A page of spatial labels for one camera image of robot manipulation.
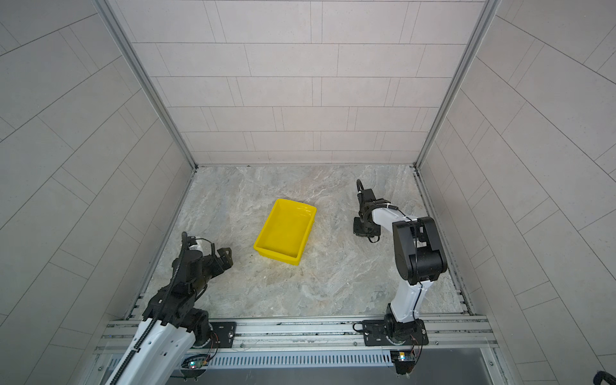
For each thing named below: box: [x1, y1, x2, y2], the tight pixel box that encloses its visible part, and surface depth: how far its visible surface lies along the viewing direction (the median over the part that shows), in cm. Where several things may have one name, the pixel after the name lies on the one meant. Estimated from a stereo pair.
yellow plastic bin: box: [253, 198, 317, 266], surface depth 93 cm
